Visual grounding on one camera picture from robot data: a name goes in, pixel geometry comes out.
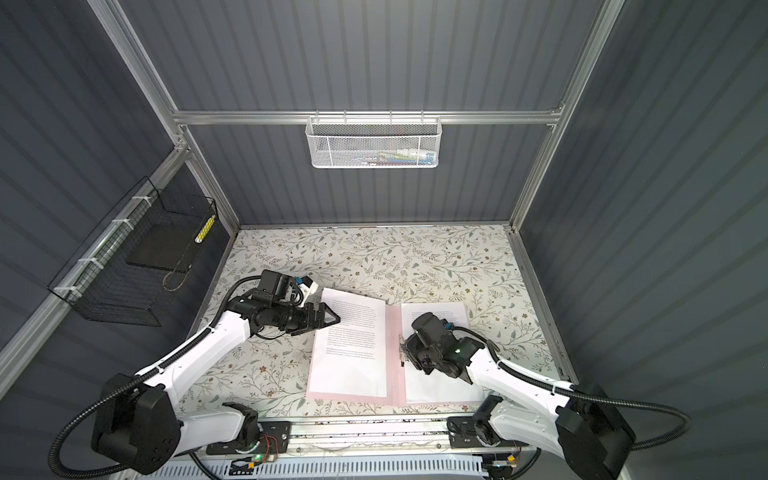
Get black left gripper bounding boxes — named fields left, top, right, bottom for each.
left=273, top=302, right=341, bottom=334

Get pink file folder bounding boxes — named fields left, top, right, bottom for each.
left=359, top=304, right=419, bottom=407

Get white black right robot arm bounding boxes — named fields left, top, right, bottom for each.
left=402, top=312, right=636, bottom=479

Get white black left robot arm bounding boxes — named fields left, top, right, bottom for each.
left=91, top=270, right=341, bottom=474

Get floral patterned table mat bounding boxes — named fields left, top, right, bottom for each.
left=178, top=225, right=562, bottom=418

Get yellow marker pen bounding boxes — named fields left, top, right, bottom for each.
left=194, top=214, right=217, bottom=244

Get black foam pad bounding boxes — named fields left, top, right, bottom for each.
left=126, top=225, right=202, bottom=273

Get pens in white basket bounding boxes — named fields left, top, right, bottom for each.
left=355, top=148, right=438, bottom=167

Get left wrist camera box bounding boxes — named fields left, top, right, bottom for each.
left=257, top=270, right=320, bottom=306

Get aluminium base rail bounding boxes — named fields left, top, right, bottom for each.
left=122, top=410, right=607, bottom=460

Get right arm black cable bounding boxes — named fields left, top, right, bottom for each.
left=449, top=326, right=692, bottom=480

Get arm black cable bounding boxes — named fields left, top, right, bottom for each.
left=449, top=326, right=692, bottom=480
left=47, top=274, right=265, bottom=480

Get white vented cable duct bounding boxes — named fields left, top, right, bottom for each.
left=143, top=455, right=487, bottom=480

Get white wire mesh basket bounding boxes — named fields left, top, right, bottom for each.
left=305, top=121, right=443, bottom=169

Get black wire basket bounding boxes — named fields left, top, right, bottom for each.
left=48, top=181, right=218, bottom=327

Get aluminium corner frame post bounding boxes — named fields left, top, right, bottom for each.
left=88, top=0, right=240, bottom=235

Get horizontal aluminium frame bar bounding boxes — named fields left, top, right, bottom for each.
left=172, top=110, right=561, bottom=126

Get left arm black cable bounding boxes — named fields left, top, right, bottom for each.
left=47, top=274, right=265, bottom=480

